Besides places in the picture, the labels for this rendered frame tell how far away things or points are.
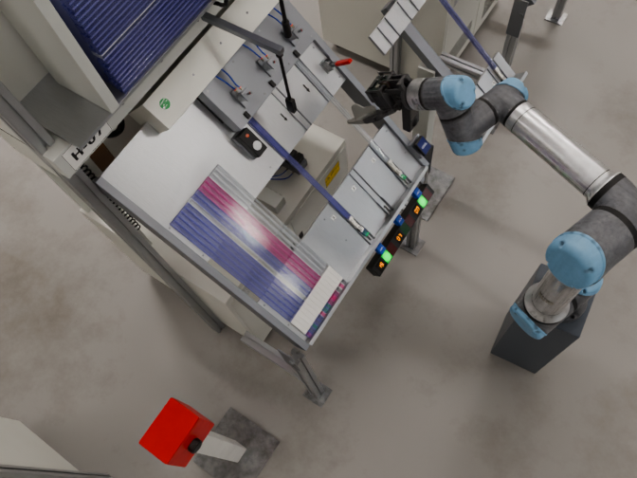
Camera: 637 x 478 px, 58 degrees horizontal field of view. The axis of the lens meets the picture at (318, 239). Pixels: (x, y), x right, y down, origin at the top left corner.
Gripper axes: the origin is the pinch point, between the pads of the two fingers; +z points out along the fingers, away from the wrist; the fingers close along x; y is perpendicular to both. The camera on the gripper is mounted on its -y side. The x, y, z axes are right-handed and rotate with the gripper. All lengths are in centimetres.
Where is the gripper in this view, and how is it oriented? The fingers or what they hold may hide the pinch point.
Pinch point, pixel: (363, 103)
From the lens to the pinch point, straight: 160.1
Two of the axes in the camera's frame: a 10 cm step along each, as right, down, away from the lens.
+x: -5.5, 7.8, -2.9
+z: -6.2, -1.5, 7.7
